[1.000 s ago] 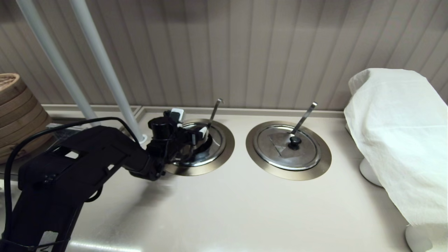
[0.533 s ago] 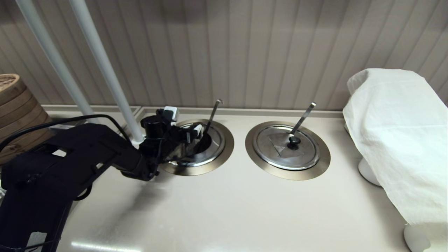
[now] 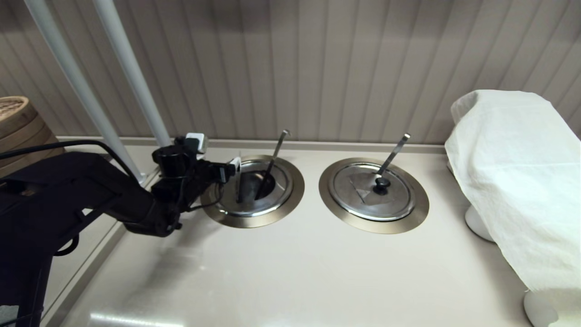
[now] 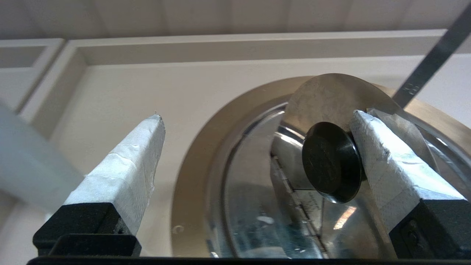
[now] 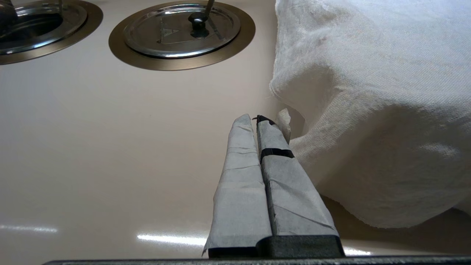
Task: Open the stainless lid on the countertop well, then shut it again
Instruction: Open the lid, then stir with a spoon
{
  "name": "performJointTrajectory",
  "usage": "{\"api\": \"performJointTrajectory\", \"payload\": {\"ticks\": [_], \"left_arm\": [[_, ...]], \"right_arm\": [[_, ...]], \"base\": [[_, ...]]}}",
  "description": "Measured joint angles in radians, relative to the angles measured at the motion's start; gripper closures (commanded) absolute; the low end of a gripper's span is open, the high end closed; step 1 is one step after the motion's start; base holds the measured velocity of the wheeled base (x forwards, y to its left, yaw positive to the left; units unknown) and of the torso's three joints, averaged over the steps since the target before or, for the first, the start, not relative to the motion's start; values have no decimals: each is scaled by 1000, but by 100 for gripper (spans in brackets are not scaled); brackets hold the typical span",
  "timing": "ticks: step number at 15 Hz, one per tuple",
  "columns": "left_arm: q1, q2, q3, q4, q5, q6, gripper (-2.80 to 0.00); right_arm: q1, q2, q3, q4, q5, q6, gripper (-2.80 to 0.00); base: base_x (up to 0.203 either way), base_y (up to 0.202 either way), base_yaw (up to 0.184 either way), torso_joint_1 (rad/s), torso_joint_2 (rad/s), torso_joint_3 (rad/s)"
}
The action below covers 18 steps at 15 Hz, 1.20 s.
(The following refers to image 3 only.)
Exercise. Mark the steel inset soup pot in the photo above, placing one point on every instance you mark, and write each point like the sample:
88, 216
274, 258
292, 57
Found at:
281, 195

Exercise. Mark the bamboo steamer stack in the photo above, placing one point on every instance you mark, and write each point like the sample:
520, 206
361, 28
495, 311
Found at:
22, 131

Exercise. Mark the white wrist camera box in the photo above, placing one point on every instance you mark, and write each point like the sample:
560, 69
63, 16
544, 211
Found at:
197, 141

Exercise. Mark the white appliance foot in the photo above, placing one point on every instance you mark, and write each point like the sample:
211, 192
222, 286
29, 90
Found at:
476, 225
538, 311

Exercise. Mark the steel lid with black knob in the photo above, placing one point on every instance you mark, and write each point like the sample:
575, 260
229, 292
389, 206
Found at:
363, 200
239, 186

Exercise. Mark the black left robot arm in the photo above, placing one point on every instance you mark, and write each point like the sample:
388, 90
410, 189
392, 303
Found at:
68, 190

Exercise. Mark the white cloth cover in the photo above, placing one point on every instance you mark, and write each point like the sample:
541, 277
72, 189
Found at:
513, 181

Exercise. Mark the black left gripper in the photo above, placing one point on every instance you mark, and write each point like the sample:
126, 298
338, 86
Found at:
181, 186

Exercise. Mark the white metal pole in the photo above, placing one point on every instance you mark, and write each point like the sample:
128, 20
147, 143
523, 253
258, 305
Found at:
131, 68
77, 86

